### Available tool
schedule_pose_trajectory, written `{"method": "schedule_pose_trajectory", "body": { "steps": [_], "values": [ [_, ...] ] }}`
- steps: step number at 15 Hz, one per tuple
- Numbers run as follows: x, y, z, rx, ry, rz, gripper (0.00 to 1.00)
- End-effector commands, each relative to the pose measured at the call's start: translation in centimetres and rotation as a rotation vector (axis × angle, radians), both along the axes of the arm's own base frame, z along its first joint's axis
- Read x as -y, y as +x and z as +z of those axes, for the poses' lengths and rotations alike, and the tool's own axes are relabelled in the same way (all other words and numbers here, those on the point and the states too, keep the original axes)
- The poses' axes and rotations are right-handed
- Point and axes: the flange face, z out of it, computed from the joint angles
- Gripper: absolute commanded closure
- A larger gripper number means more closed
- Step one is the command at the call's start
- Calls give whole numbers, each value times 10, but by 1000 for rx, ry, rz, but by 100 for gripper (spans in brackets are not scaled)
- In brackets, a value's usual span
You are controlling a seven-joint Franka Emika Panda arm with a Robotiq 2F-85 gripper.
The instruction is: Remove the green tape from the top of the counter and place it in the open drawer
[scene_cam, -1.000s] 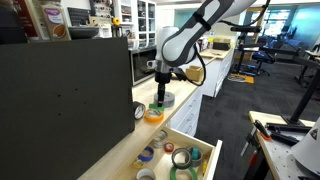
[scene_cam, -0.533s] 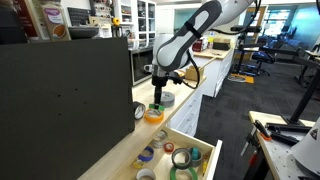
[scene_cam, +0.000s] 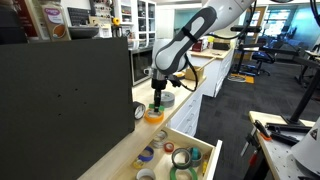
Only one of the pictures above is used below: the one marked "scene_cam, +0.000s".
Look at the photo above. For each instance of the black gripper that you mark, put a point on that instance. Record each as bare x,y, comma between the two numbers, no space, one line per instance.
159,82

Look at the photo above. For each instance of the green tape roll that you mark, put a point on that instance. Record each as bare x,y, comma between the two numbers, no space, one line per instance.
186,174
159,108

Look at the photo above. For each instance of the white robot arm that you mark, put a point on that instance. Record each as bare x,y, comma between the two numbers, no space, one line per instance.
170,55

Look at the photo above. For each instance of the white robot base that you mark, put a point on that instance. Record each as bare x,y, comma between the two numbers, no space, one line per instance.
307,151

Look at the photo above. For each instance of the orange tape roll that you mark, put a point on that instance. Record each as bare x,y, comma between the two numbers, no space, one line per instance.
153,117

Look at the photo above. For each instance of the black tape roll on counter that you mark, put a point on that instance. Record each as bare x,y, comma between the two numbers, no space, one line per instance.
138,109

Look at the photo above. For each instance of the clear tape roll in drawer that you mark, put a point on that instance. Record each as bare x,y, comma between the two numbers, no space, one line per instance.
159,140

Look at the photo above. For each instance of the red tape roll in drawer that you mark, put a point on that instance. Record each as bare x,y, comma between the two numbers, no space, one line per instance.
169,147

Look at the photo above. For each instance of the blue tape roll in drawer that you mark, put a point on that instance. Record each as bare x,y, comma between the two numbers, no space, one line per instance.
146,155

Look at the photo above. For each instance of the open wooden drawer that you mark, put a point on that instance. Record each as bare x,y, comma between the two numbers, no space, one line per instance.
161,164

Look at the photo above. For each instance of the teal tape roll in drawer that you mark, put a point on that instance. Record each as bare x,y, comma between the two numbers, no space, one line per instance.
196,156

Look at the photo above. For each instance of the yellow tape roll in drawer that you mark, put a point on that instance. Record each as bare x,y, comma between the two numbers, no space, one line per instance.
138,164

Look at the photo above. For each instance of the white tape roll in drawer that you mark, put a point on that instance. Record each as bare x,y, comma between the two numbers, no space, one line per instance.
145,174

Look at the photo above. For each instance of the green tape roll in drawer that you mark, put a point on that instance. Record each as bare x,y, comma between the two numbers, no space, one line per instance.
186,174

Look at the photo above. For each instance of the microwave oven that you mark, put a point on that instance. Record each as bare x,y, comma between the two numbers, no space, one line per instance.
140,59

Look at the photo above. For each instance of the cardboard box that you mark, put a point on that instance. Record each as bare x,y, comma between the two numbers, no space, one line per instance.
193,74

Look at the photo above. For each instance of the white cabinet with drawers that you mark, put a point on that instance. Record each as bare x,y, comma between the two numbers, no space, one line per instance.
215,65

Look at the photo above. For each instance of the black metal tool chest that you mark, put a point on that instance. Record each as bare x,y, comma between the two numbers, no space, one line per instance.
63,106

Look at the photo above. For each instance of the black office chair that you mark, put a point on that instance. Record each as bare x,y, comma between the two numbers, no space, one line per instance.
260,58

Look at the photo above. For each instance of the large grey duct tape roll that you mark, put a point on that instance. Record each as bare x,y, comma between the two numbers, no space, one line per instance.
167,99

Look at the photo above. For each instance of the black camera tripod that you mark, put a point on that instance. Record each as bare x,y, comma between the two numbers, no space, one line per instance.
294,118

